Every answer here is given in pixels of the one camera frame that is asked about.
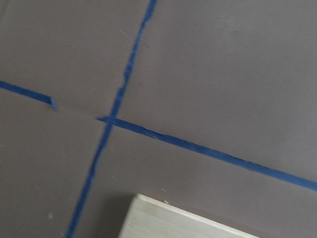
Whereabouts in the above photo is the wooden cutting board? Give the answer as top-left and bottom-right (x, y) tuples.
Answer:
(118, 194), (254, 238)

